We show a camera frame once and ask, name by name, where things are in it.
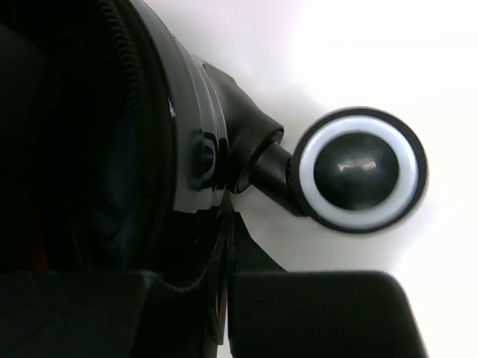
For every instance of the black suitcase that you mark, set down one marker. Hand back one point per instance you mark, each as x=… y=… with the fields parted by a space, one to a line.
x=120 y=151

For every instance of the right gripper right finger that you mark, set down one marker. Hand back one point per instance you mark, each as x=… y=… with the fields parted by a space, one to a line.
x=347 y=314

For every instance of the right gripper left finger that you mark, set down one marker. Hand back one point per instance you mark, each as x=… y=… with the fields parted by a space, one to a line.
x=79 y=315

